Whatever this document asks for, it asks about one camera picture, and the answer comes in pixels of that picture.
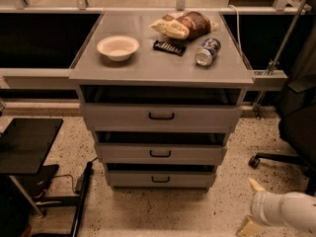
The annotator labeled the grey bottom drawer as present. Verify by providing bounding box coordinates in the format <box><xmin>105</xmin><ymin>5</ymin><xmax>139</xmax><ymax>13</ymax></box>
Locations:
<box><xmin>106</xmin><ymin>163</ymin><xmax>217</xmax><ymax>189</ymax></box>

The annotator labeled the black office chair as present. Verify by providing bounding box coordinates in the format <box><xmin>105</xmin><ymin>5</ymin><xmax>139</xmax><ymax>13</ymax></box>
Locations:
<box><xmin>248</xmin><ymin>23</ymin><xmax>316</xmax><ymax>197</ymax></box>

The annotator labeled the black snack bar packet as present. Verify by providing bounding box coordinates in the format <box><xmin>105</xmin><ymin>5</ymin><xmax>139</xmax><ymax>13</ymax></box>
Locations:
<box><xmin>153</xmin><ymin>40</ymin><xmax>187</xmax><ymax>56</ymax></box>

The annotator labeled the brown chip bag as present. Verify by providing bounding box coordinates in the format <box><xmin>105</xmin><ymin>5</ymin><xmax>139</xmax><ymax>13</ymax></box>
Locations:
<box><xmin>149</xmin><ymin>11</ymin><xmax>219</xmax><ymax>40</ymax></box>

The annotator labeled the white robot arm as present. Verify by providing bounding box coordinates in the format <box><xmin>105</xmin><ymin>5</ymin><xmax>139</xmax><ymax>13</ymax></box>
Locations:
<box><xmin>236</xmin><ymin>178</ymin><xmax>316</xmax><ymax>237</ymax></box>

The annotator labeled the blue soda can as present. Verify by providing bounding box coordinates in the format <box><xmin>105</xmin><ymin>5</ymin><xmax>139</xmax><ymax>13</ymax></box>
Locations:
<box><xmin>196</xmin><ymin>38</ymin><xmax>221</xmax><ymax>66</ymax></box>

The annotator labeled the grey top drawer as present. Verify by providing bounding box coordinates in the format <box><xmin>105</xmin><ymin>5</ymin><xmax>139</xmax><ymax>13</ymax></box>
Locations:
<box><xmin>80</xmin><ymin>85</ymin><xmax>241</xmax><ymax>133</ymax></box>

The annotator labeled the white cable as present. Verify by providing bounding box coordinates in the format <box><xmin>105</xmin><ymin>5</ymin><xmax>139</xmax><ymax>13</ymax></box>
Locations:
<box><xmin>228</xmin><ymin>4</ymin><xmax>245</xmax><ymax>59</ymax></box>

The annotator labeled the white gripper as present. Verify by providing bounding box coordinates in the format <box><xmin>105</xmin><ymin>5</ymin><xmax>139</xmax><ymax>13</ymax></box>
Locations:
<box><xmin>236</xmin><ymin>178</ymin><xmax>282</xmax><ymax>237</ymax></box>

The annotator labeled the grey drawer cabinet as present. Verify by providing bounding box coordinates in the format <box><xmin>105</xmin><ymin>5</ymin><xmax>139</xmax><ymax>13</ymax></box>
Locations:
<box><xmin>68</xmin><ymin>11</ymin><xmax>256</xmax><ymax>192</ymax></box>

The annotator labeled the grey drawer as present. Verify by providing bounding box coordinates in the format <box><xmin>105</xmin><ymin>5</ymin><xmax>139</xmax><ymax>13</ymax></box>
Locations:
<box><xmin>80</xmin><ymin>85</ymin><xmax>241</xmax><ymax>133</ymax></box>
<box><xmin>95</xmin><ymin>131</ymin><xmax>227</xmax><ymax>165</ymax></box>
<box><xmin>106</xmin><ymin>163</ymin><xmax>217</xmax><ymax>189</ymax></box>

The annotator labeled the black side table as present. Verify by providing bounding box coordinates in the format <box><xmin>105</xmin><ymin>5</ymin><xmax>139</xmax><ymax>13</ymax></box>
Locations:
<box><xmin>0</xmin><ymin>118</ymin><xmax>63</xmax><ymax>218</ymax></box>

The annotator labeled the white bowl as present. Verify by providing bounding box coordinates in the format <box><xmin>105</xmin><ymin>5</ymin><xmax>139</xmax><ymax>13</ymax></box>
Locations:
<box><xmin>97</xmin><ymin>36</ymin><xmax>139</xmax><ymax>61</ymax></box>

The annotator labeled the black floor stand base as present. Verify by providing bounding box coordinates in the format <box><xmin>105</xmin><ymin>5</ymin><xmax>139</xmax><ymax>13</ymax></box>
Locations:
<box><xmin>13</xmin><ymin>161</ymin><xmax>94</xmax><ymax>237</ymax></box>

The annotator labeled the grey middle drawer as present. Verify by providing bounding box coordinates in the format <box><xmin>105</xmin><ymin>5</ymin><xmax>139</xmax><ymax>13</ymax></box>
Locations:
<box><xmin>95</xmin><ymin>131</ymin><xmax>227</xmax><ymax>165</ymax></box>

